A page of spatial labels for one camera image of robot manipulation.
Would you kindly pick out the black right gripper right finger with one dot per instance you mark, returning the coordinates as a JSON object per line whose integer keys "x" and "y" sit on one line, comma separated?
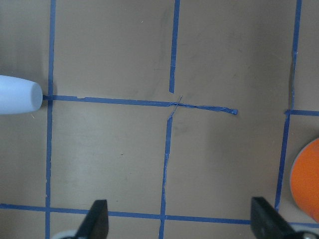
{"x": 267, "y": 223}

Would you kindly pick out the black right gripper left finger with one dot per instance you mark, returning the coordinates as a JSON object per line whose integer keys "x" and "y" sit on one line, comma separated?
{"x": 94, "y": 226}

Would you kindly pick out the orange round container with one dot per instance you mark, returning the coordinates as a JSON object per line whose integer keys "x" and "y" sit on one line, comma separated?
{"x": 304, "y": 180}

